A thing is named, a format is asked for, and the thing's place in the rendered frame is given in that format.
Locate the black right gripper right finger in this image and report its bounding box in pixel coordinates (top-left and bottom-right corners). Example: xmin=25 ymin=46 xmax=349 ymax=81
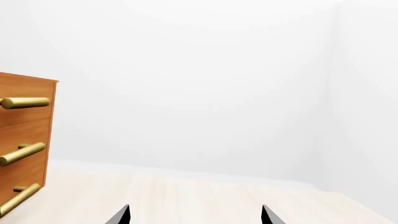
xmin=261 ymin=203 xmax=286 ymax=224

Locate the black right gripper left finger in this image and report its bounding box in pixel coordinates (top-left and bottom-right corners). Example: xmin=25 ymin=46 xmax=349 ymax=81
xmin=104 ymin=203 xmax=131 ymax=224

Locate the wooden drawer cabinet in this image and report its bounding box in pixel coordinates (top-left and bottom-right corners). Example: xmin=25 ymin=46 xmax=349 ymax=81
xmin=0 ymin=72 xmax=60 ymax=220

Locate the brass bar drawer handle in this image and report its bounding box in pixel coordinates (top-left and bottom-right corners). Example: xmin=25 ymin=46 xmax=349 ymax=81
xmin=0 ymin=183 xmax=42 ymax=218
xmin=0 ymin=97 xmax=52 ymax=110
xmin=0 ymin=142 xmax=47 ymax=167

